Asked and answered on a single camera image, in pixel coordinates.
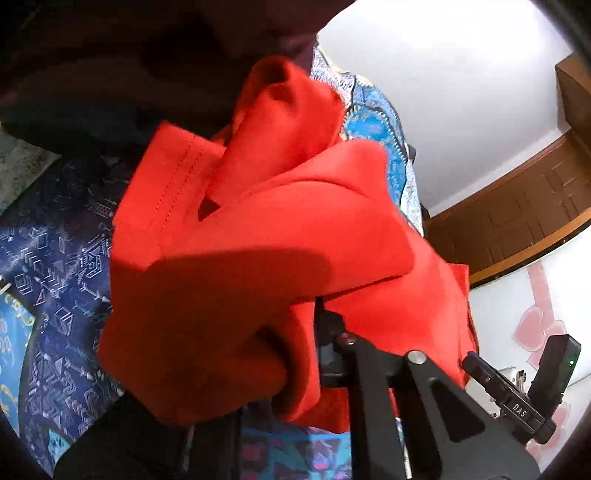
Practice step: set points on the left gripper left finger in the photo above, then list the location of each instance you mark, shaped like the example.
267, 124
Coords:
128, 442

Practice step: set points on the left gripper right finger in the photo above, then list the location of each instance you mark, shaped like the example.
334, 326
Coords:
408, 419

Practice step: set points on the red zip jacket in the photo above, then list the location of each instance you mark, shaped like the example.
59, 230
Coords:
221, 248

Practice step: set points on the folded maroon garment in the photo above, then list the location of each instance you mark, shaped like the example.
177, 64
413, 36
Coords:
99, 76

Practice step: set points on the blue patchwork quilt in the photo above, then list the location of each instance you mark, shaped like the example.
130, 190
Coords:
56, 242

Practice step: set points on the white heart sliding door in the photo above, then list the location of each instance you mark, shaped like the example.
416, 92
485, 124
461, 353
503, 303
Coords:
516, 314

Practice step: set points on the wooden wardrobe frame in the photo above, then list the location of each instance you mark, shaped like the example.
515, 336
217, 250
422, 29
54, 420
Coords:
534, 208

